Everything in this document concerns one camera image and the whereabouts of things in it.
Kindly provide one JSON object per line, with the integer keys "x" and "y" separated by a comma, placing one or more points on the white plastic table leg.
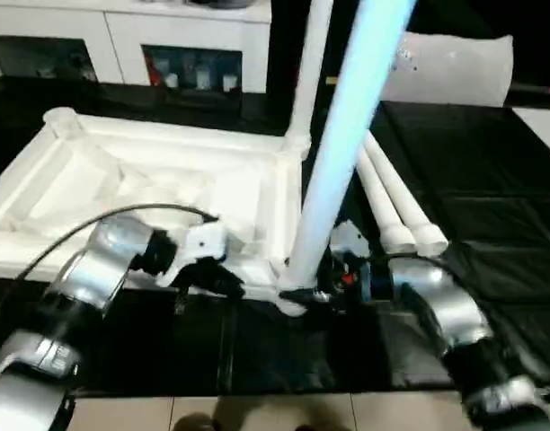
{"x": 383, "y": 202}
{"x": 405, "y": 202}
{"x": 312, "y": 67}
{"x": 342, "y": 134}

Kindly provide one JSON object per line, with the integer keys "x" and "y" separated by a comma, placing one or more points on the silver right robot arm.
{"x": 446, "y": 305}

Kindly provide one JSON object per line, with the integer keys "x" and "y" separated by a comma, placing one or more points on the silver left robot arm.
{"x": 95, "y": 260}

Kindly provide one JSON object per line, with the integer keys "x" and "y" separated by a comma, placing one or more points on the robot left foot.
{"x": 194, "y": 423}

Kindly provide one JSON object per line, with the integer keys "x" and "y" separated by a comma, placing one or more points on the black padded work mat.
{"x": 481, "y": 179}

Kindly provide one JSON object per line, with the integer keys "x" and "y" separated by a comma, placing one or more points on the small white jar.
{"x": 171, "y": 81}
{"x": 230, "y": 83}

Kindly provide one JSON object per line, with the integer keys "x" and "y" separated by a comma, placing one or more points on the white jar with blue print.
{"x": 203, "y": 77}

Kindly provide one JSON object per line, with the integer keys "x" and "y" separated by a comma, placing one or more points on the small gold label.
{"x": 332, "y": 81}

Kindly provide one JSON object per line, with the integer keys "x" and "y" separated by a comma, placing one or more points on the red bottle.
{"x": 148, "y": 72}

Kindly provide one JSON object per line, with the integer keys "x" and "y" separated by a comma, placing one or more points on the white flat board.
{"x": 542, "y": 130}

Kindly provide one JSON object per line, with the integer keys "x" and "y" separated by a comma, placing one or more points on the white cabinet with glass doors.
{"x": 122, "y": 27}

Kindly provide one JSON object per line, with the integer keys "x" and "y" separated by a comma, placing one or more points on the grey black helmet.
{"x": 221, "y": 3}

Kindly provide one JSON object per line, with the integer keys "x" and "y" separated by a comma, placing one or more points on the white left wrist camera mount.
{"x": 203, "y": 242}

